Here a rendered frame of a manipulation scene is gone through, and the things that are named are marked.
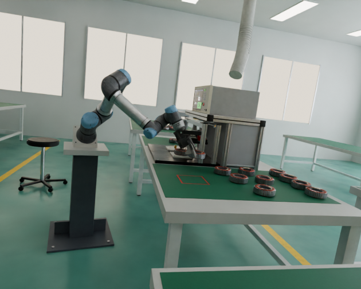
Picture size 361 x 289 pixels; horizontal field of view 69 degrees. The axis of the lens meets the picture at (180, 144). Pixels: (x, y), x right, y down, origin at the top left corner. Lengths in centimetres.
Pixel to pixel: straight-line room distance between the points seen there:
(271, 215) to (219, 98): 100
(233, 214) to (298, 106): 715
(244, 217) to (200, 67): 599
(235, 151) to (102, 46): 530
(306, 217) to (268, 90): 647
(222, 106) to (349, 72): 741
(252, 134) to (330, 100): 693
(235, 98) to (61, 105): 534
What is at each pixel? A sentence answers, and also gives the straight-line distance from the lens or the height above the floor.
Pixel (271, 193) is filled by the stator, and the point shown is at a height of 77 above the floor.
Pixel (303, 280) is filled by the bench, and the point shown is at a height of 75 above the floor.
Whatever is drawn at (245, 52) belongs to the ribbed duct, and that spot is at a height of 184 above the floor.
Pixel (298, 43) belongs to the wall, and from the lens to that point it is 821.
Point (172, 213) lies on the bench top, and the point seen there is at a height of 74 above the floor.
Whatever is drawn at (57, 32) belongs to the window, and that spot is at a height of 238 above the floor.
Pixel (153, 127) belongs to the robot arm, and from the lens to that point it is 163.
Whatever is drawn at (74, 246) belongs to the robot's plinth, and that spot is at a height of 2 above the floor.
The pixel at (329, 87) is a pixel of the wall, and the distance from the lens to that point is 874.
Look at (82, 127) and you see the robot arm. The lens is 206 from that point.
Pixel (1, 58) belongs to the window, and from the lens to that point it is 721.
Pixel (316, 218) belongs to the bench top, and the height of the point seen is 73.
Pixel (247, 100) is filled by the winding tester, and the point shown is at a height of 124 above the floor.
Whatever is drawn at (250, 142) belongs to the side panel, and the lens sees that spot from 197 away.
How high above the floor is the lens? 118
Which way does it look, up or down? 9 degrees down
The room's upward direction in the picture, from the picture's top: 7 degrees clockwise
